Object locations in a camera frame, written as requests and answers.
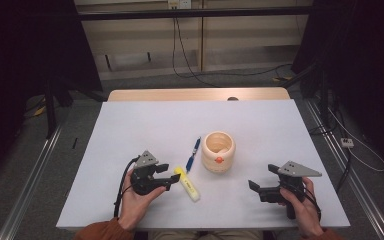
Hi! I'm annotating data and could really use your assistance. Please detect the light wooden cabinet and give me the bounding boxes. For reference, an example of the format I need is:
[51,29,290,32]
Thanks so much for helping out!
[74,0,314,81]

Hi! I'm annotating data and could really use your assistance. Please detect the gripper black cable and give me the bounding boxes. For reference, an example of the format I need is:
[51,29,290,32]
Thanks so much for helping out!
[113,156,141,218]
[303,186,323,223]

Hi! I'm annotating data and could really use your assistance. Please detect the black horizontal bar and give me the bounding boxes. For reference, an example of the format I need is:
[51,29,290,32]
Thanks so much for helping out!
[78,5,314,22]

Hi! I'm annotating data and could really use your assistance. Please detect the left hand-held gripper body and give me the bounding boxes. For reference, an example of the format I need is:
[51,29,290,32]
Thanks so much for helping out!
[129,150,173,196]

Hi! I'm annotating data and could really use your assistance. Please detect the light wooden table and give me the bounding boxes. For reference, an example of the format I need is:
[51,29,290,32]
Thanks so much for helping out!
[107,87,291,102]

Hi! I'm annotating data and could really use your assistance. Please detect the black curtain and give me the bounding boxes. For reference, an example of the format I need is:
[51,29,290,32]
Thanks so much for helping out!
[0,0,103,191]
[291,0,384,181]

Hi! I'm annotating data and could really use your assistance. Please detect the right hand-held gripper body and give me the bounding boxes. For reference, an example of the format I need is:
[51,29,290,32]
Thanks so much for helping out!
[259,160,323,220]

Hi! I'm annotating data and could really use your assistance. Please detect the black floor cable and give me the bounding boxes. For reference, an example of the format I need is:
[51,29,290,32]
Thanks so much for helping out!
[335,148,353,193]

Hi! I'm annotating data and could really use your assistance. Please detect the person's right hand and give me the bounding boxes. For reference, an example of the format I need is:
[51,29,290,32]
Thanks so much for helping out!
[279,178,323,237]

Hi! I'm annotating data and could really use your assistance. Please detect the blue pen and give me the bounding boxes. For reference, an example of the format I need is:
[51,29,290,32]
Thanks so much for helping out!
[185,136,202,174]

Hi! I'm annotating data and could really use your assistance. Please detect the white floor cable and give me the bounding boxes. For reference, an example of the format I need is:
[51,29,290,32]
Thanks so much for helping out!
[328,108,384,173]

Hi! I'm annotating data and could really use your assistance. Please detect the round wooden pen holder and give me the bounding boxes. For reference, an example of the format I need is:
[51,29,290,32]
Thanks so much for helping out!
[201,131,237,174]

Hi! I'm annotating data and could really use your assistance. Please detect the white table mat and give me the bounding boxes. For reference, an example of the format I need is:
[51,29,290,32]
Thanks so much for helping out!
[55,99,351,230]

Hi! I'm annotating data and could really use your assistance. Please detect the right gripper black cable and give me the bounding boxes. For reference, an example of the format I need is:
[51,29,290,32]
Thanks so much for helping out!
[303,186,323,223]

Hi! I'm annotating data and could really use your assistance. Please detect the black cable from wall socket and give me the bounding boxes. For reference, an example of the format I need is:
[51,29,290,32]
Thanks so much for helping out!
[171,16,293,88]

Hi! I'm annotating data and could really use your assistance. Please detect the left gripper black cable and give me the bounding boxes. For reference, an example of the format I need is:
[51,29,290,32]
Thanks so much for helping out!
[113,156,141,218]

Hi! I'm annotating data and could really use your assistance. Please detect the person's left hand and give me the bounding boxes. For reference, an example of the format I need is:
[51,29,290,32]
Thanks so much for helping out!
[119,169,167,231]

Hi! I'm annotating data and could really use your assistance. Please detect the black metal stand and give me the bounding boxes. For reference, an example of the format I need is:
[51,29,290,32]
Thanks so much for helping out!
[291,63,331,129]
[43,78,108,139]

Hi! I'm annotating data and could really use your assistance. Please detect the white wall socket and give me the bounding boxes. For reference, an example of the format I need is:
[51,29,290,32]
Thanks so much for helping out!
[167,0,193,10]

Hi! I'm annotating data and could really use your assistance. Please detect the yellow highlighter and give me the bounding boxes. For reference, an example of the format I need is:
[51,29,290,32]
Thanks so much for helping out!
[173,166,201,203]

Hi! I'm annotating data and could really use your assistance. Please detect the aluminium floor rail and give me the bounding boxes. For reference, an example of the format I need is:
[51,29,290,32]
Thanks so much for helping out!
[0,124,64,240]
[304,99,384,240]

